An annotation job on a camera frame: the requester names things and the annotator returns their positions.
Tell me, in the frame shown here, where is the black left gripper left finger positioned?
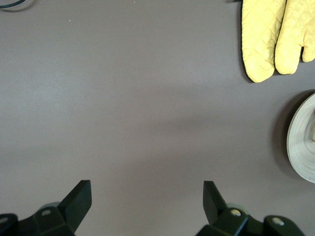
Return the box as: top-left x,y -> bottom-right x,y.
18,179 -> 93,236

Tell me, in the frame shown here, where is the thin black cable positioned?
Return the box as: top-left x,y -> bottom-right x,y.
0,0 -> 28,9

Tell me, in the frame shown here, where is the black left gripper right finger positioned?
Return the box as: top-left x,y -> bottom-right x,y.
195,180 -> 266,236

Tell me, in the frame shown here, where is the grey round plate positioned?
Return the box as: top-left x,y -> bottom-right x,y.
286,92 -> 315,184

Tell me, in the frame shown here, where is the yellow quilted oven mitt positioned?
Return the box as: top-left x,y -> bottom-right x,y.
227,0 -> 287,83
274,0 -> 315,75

